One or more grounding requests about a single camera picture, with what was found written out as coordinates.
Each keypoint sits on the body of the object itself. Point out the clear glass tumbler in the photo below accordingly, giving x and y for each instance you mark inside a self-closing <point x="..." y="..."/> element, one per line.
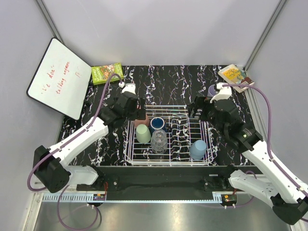
<point x="159" y="141"/>

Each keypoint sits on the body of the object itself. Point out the dark blue ceramic mug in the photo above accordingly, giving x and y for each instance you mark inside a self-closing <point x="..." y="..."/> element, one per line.
<point x="157" y="123"/>

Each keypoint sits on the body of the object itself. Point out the white slotted cable duct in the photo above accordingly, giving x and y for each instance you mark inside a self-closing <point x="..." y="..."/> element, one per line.
<point x="75" y="197"/>

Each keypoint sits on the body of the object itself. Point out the yellow paperback book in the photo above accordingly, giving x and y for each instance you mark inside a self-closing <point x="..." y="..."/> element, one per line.
<point x="232" y="74"/>

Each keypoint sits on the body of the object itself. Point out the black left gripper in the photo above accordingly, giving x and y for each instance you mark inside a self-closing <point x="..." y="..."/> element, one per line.
<point x="140" y="114"/>

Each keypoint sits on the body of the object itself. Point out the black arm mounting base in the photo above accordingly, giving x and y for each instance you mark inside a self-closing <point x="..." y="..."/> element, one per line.
<point x="165" y="183"/>

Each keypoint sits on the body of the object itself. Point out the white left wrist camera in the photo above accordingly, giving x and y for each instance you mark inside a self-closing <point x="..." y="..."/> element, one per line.
<point x="129" y="87"/>

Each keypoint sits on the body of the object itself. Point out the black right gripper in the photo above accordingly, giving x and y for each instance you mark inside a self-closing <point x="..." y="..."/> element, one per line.
<point x="198" y="104"/>

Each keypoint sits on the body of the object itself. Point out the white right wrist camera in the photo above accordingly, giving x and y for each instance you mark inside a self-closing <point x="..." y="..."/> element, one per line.
<point x="224" y="92"/>

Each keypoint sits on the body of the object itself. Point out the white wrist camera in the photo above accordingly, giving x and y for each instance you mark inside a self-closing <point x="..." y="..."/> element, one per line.
<point x="224" y="92"/>
<point x="129" y="87"/>

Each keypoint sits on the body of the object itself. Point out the lilac plastic cup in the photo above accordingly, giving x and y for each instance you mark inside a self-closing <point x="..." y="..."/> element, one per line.
<point x="212" y="91"/>

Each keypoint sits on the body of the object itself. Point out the green paperback book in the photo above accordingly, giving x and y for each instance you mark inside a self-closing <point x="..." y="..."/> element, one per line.
<point x="100" y="74"/>

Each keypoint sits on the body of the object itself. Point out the pink plastic cup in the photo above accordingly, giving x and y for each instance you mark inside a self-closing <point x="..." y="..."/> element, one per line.
<point x="146" y="121"/>

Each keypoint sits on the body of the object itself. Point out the light blue plastic cup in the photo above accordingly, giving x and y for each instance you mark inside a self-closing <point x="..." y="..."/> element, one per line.
<point x="198" y="150"/>

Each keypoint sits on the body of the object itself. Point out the white wire dish rack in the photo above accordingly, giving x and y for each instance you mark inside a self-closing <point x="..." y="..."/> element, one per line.
<point x="182" y="132"/>

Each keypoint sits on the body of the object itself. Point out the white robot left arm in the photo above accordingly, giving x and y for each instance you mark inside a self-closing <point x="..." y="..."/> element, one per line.
<point x="52" y="165"/>

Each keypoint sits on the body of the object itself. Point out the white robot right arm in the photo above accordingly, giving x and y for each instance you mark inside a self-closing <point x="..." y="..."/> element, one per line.
<point x="285" y="193"/>

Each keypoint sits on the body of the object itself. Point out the red paperback book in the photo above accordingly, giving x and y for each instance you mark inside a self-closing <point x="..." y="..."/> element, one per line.
<point x="244" y="82"/>

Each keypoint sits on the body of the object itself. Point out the green plastic cup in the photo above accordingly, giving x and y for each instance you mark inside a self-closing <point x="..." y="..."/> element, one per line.
<point x="143" y="134"/>

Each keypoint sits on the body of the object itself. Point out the white dry-erase board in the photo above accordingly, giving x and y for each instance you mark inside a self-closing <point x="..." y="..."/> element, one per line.
<point x="61" y="80"/>

